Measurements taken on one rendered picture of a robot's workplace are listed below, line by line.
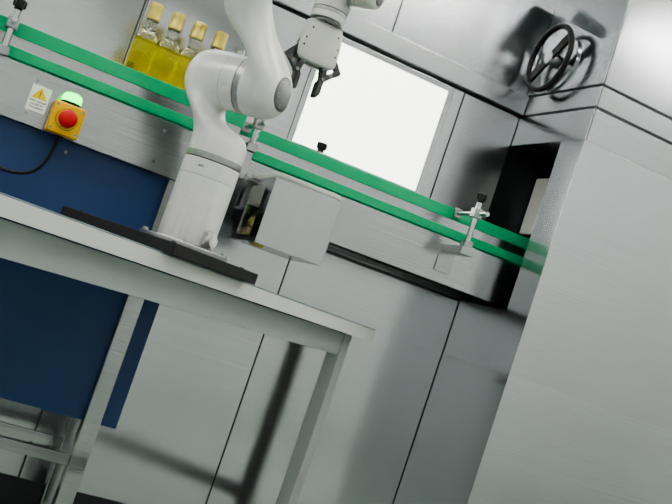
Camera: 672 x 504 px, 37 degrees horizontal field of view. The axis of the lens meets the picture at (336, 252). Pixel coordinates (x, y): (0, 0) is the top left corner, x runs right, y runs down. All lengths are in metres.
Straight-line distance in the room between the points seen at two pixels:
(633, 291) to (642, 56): 0.64
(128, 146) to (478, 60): 1.17
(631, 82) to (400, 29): 0.66
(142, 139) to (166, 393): 0.73
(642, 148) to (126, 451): 1.62
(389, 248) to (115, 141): 0.79
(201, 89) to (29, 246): 0.58
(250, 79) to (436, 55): 1.01
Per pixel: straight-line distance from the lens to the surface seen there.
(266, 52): 2.06
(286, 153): 2.58
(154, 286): 1.98
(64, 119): 2.24
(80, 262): 1.81
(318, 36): 2.38
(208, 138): 2.06
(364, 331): 2.67
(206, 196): 2.05
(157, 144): 2.38
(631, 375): 2.91
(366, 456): 2.96
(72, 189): 2.36
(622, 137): 2.85
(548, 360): 2.74
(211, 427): 2.79
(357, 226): 2.63
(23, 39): 2.38
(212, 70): 2.11
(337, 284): 2.84
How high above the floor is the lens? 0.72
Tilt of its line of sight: 4 degrees up
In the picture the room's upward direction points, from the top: 19 degrees clockwise
